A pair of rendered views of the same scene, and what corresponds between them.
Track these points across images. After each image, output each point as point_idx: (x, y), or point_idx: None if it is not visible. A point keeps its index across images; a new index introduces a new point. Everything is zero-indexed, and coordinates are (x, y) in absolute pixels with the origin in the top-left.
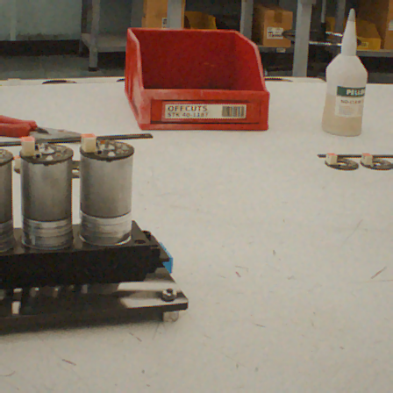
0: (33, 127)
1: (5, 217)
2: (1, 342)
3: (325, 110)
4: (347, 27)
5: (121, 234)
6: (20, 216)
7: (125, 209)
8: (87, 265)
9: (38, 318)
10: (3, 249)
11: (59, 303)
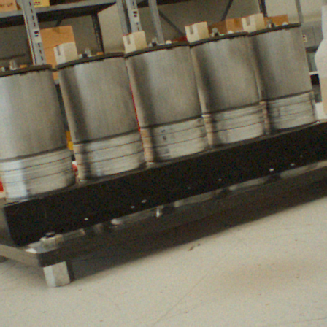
0: (77, 168)
1: (200, 111)
2: (278, 217)
3: (325, 95)
4: (324, 12)
5: (314, 112)
6: (206, 117)
7: (310, 84)
8: (295, 150)
9: (309, 177)
10: (205, 150)
11: (314, 165)
